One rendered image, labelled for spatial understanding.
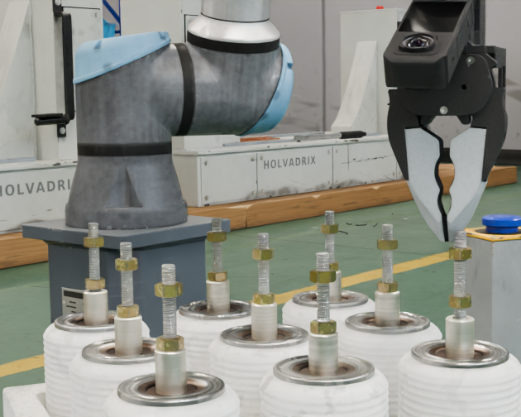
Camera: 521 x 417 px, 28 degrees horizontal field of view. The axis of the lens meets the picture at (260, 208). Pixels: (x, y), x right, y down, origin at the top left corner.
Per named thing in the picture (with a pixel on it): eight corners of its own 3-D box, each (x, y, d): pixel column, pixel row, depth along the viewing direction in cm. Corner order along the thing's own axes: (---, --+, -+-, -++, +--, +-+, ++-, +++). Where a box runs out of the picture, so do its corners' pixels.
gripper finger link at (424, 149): (458, 233, 86) (458, 121, 85) (444, 243, 80) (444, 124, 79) (420, 232, 87) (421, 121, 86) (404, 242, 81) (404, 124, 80)
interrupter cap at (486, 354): (391, 359, 82) (391, 350, 81) (450, 342, 87) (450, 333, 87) (470, 378, 76) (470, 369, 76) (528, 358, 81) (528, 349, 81)
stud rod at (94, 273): (96, 303, 95) (93, 222, 94) (103, 304, 94) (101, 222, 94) (88, 305, 94) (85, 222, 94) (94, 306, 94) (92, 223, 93)
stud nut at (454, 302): (454, 309, 80) (454, 299, 80) (443, 304, 81) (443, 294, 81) (476, 307, 80) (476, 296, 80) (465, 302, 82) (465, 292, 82)
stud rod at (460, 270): (457, 328, 80) (457, 232, 79) (451, 325, 81) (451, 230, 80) (468, 327, 81) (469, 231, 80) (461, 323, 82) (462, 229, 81)
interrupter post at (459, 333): (437, 359, 81) (437, 318, 81) (456, 352, 83) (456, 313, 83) (462, 365, 80) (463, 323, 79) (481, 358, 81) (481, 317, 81)
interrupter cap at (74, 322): (36, 328, 94) (36, 321, 94) (96, 313, 100) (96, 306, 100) (96, 339, 89) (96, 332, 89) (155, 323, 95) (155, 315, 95)
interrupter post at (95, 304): (77, 327, 94) (76, 291, 94) (96, 322, 96) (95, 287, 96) (96, 330, 93) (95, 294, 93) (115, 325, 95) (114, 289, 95)
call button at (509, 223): (474, 235, 106) (474, 214, 106) (506, 232, 108) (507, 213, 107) (496, 240, 102) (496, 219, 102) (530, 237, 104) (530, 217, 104)
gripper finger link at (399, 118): (451, 179, 81) (451, 68, 80) (446, 181, 80) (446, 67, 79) (392, 178, 83) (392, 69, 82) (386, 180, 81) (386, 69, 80)
